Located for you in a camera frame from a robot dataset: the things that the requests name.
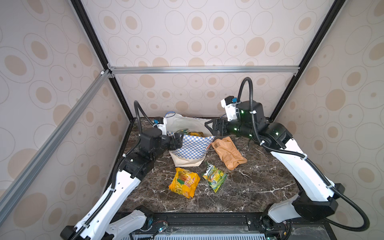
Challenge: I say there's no blue checkered paper bag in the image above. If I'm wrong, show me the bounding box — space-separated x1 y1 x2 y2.
165 112 215 168

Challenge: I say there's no brown kraft snack pouch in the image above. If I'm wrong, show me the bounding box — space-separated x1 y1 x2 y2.
212 137 248 171

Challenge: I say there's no yellow orange snack bag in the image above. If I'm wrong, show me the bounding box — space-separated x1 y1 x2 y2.
169 168 200 199

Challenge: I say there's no green spring tea candy bag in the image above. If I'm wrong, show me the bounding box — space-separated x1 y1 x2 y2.
203 163 228 193

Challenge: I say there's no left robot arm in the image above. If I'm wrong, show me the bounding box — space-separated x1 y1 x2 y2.
60 120 184 240

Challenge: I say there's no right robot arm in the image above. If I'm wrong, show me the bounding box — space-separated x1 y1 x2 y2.
205 77 370 232

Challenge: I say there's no green snack pack in bag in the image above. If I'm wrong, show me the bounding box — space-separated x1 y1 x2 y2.
177 129 189 135

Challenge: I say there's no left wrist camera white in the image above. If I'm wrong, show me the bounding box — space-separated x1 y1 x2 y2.
153 117 167 135

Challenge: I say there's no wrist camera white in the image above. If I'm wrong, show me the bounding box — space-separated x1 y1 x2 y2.
153 117 167 135
221 96 238 122

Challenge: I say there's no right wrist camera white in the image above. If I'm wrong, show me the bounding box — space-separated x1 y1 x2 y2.
221 96 238 122

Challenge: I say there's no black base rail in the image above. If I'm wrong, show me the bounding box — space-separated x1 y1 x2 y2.
121 213 336 240

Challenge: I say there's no horizontal aluminium back rail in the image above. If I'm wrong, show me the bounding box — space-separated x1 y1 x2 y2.
111 66 300 75

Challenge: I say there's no black frame post left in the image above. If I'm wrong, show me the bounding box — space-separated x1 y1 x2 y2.
70 0 135 122

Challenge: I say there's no black frame post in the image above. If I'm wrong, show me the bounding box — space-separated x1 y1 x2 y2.
269 0 347 123
70 0 135 122

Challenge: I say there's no black frame post right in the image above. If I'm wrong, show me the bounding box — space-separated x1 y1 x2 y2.
269 0 347 123

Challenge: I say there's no aluminium left side rail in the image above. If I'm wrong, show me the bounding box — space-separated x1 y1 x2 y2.
1 69 112 224

